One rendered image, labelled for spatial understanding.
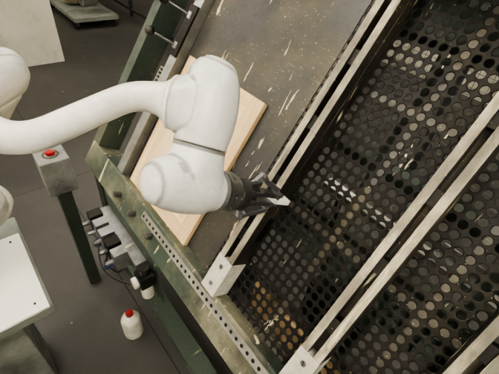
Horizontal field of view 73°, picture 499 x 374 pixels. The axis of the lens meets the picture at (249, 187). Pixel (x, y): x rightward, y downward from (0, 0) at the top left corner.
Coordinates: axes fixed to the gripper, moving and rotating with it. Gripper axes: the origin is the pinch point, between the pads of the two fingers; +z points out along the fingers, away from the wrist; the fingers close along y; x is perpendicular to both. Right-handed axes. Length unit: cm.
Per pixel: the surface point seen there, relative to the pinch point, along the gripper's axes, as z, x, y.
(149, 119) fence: 6, 74, -12
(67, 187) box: -5, 92, -58
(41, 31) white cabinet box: 74, 435, -55
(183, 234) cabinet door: 6.6, 28.4, -34.9
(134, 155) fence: 7, 74, -28
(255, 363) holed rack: 2.9, -19.9, -40.9
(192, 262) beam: 5.1, 17.7, -38.0
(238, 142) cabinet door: 6.6, 27.4, 3.7
